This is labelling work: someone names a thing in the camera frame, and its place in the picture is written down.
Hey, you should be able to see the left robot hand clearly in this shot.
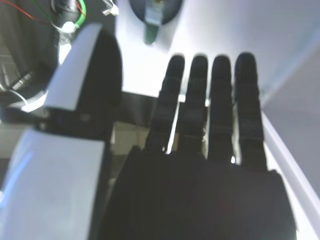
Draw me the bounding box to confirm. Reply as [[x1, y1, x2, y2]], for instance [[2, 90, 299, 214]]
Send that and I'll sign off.
[[0, 23, 300, 240]]

